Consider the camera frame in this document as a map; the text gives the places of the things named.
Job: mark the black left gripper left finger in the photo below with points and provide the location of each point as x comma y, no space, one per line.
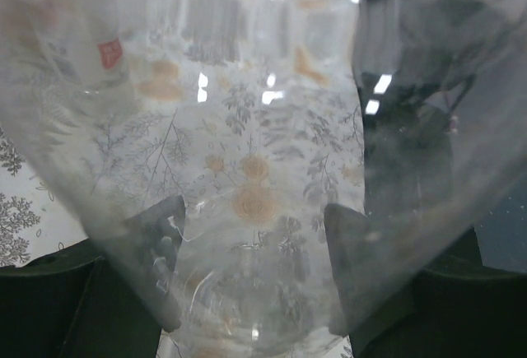
110,299

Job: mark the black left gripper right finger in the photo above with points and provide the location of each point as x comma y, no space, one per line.
454,307

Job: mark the clear red-label water bottle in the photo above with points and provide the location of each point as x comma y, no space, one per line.
80,38

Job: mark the floral patterned table mat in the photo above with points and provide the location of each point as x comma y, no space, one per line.
33,222

